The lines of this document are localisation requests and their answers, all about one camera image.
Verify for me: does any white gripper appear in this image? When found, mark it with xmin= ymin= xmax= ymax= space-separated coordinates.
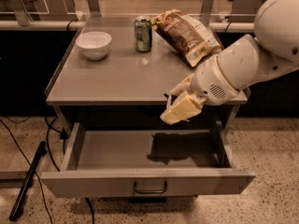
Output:
xmin=160 ymin=55 xmax=239 ymax=125

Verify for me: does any dark rxbar chocolate wrapper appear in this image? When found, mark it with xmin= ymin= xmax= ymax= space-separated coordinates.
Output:
xmin=164 ymin=93 xmax=172 ymax=109

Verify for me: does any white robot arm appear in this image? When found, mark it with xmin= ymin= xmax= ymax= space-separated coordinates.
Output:
xmin=161 ymin=0 xmax=299 ymax=125

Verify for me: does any open grey top drawer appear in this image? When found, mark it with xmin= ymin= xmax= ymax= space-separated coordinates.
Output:
xmin=41 ymin=123 xmax=255 ymax=198

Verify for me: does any brown chip bag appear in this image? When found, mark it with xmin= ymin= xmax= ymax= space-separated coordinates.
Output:
xmin=151 ymin=9 xmax=221 ymax=67

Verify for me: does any green soda can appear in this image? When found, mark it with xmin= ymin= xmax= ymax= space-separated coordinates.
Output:
xmin=134 ymin=16 xmax=152 ymax=52

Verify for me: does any grey cabinet table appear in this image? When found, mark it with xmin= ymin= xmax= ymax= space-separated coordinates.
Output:
xmin=47 ymin=17 xmax=248 ymax=131

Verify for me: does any white ceramic bowl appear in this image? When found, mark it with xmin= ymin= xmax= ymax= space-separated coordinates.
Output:
xmin=76 ymin=32 xmax=112 ymax=61

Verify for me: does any background grey table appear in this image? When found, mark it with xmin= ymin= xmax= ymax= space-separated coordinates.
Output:
xmin=229 ymin=0 xmax=266 ymax=22

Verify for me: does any black bar on floor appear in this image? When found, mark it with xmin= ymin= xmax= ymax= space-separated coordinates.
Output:
xmin=8 ymin=141 xmax=47 ymax=221

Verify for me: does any black drawer handle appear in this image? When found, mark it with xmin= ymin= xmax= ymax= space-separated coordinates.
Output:
xmin=133 ymin=181 xmax=168 ymax=195

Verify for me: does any grey post right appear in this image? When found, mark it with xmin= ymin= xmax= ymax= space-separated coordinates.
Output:
xmin=201 ymin=0 xmax=214 ymax=24

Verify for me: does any grey post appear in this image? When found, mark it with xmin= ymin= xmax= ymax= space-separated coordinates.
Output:
xmin=87 ymin=0 xmax=101 ymax=17
xmin=8 ymin=0 xmax=32 ymax=26
xmin=201 ymin=0 xmax=214 ymax=24

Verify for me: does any grey post middle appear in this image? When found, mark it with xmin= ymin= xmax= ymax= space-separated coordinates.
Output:
xmin=87 ymin=0 xmax=101 ymax=17

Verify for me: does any grey post left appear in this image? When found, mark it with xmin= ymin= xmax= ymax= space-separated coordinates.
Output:
xmin=8 ymin=0 xmax=32 ymax=26

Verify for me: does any white horizontal rail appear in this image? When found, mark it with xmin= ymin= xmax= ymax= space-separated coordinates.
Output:
xmin=0 ymin=21 xmax=254 ymax=33

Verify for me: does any black floor cable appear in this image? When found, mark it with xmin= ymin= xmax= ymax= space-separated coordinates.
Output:
xmin=0 ymin=115 xmax=96 ymax=224

